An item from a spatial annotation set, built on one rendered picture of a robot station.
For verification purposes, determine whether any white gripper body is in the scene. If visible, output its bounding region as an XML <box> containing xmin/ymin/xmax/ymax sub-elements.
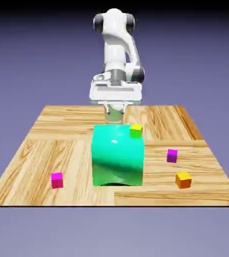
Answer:
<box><xmin>89</xmin><ymin>79</ymin><xmax>143</xmax><ymax>105</ymax></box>

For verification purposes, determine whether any small yellow-green cube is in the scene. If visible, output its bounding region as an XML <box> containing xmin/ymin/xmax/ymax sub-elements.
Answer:
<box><xmin>129</xmin><ymin>124</ymin><xmax>143</xmax><ymax>140</ymax></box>

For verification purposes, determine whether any small purple cube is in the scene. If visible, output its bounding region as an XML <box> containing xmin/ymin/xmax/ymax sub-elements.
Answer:
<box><xmin>166</xmin><ymin>149</ymin><xmax>178</xmax><ymax>164</ymax></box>

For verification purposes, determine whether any small magenta cube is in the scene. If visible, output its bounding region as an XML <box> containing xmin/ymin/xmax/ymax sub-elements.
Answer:
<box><xmin>50</xmin><ymin>172</ymin><xmax>64</xmax><ymax>190</ymax></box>

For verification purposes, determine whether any small orange cube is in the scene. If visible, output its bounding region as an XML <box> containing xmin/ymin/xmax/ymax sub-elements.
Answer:
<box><xmin>175</xmin><ymin>172</ymin><xmax>192</xmax><ymax>190</ymax></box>

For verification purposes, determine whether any large green box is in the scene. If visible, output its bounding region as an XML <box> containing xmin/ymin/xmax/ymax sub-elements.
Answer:
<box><xmin>91</xmin><ymin>124</ymin><xmax>145</xmax><ymax>187</ymax></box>

